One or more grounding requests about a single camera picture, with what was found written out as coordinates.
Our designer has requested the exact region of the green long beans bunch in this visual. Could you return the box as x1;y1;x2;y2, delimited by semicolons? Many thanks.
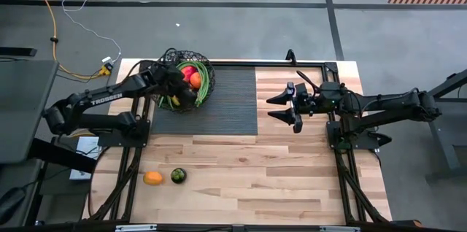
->
157;60;212;109

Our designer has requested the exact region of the yellow cable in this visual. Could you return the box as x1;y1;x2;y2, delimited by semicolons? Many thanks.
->
22;0;112;80

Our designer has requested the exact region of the thin white cable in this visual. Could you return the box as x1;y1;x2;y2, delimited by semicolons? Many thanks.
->
61;0;123;61

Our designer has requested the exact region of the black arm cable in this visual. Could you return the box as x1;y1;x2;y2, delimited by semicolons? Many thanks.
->
296;69;420;116
123;47;178;80

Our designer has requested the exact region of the dark green round fruit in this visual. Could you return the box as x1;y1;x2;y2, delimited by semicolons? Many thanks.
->
170;167;188;185

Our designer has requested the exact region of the black flat bar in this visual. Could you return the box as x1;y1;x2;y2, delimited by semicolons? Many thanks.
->
0;46;38;58

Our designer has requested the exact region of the black desk beam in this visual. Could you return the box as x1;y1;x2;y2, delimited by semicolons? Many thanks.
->
28;137;99;174

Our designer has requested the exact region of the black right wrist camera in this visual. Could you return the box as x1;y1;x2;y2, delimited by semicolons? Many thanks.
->
294;82;311;104

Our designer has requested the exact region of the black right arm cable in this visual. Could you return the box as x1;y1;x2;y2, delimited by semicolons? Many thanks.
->
296;69;420;116

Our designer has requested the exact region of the dark grey woven placemat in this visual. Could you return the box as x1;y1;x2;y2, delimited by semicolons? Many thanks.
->
150;66;259;136

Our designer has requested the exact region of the black clamp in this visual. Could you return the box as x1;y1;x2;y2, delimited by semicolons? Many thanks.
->
285;48;298;66

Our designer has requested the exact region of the black wire basket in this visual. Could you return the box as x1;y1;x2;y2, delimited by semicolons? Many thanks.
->
150;49;216;113

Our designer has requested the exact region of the grey metal stand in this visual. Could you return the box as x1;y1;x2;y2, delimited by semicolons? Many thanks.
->
414;67;467;184

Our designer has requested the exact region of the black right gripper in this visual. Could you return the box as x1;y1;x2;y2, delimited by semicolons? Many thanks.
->
266;81;320;134

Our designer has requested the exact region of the black rounded object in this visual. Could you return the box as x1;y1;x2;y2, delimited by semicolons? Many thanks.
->
0;187;27;226

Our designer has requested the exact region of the red orange mango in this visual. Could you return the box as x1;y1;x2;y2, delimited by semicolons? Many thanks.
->
180;65;198;82

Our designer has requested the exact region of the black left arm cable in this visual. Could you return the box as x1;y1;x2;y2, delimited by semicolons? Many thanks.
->
123;47;178;80

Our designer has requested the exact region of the black table frame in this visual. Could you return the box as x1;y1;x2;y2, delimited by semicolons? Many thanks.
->
82;58;393;232

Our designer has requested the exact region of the grey side desk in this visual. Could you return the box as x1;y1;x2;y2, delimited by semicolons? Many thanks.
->
0;59;60;164

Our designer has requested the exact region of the white metal bracket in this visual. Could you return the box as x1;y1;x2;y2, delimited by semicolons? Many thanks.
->
115;224;158;232
320;225;361;232

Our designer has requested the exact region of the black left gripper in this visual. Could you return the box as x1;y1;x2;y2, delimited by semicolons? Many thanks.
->
153;64;200;111

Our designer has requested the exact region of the yellow orange lemon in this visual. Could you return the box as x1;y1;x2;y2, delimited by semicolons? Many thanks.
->
142;170;164;187

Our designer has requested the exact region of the white box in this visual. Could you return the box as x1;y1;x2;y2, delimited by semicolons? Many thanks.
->
69;136;104;182

